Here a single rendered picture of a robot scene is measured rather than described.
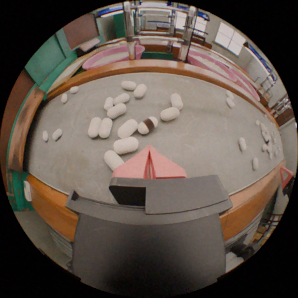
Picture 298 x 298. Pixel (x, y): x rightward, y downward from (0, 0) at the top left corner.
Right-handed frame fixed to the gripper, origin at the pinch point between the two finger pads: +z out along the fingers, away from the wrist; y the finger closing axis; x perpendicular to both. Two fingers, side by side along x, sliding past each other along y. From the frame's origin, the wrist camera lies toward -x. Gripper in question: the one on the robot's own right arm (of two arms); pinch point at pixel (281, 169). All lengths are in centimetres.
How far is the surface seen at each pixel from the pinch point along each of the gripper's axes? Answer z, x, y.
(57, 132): 13, -3, 68
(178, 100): 16.6, -6.9, 42.7
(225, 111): 19.2, -6.5, 28.7
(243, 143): 11.6, -1.8, 27.0
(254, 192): 2.1, 5.6, 22.0
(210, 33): 346, -364, -210
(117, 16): 188, -232, 119
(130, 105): 18, -6, 51
